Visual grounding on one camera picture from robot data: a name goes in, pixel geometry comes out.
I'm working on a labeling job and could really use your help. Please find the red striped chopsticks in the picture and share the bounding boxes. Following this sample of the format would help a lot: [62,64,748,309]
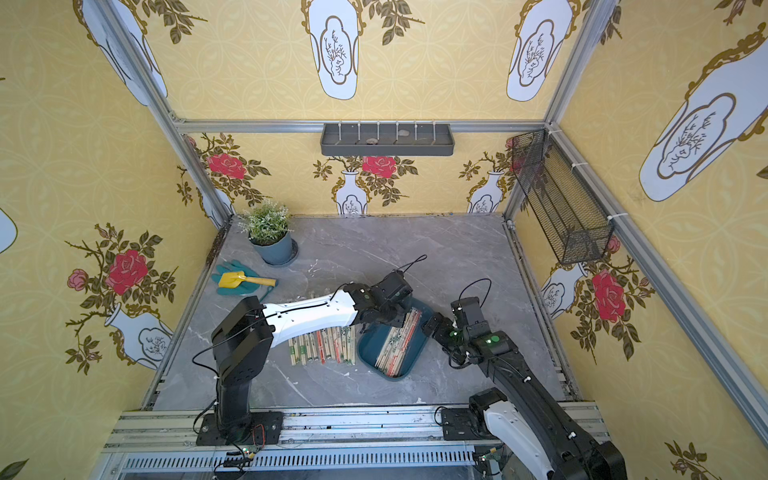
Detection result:
[315,330,327,364]

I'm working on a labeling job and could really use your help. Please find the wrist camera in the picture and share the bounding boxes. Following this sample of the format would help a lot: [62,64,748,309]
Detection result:
[451,296,490,338]
[373,270,413,302]

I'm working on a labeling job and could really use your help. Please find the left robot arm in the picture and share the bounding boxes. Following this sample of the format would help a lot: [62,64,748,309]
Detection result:
[210,272,413,440]

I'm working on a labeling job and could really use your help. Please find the bamboo print chopsticks in box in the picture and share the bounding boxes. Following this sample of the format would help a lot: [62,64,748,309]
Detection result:
[296,335,308,365]

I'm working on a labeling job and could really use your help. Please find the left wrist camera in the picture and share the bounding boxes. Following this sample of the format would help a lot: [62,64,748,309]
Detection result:
[373,270,413,302]

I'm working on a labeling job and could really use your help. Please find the green label chopsticks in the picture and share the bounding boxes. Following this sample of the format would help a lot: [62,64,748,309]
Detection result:
[330,327,343,364]

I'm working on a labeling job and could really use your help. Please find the yellow hand trowel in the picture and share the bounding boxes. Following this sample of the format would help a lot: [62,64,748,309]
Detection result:
[218,271,277,289]

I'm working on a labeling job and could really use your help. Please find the aluminium front rail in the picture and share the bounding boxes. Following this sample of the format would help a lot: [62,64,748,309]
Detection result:
[92,392,611,479]

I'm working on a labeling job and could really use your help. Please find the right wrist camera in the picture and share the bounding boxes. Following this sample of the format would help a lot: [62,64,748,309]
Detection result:
[451,296,490,338]

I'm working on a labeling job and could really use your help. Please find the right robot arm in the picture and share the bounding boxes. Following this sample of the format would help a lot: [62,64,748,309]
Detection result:
[423,313,628,479]

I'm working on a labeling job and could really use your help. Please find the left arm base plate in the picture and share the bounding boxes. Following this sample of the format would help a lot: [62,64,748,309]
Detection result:
[195,411,284,447]

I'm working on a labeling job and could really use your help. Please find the black wire mesh basket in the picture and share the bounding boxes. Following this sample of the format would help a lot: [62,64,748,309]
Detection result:
[510,130,614,265]

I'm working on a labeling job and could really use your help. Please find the green tip chopsticks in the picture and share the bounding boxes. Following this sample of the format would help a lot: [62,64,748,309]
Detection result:
[347,326,356,365]

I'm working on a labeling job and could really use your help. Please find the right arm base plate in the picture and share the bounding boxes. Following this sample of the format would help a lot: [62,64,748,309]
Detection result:
[433,406,494,441]

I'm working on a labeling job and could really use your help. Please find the potted green plant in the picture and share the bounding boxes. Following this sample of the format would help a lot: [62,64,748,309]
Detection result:
[239,200,298,267]

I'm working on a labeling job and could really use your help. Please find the green garden glove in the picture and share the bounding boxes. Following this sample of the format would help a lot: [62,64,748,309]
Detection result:
[210,259,265,297]

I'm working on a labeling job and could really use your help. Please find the grey wall shelf tray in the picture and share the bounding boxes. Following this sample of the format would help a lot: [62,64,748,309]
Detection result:
[320,121,456,157]

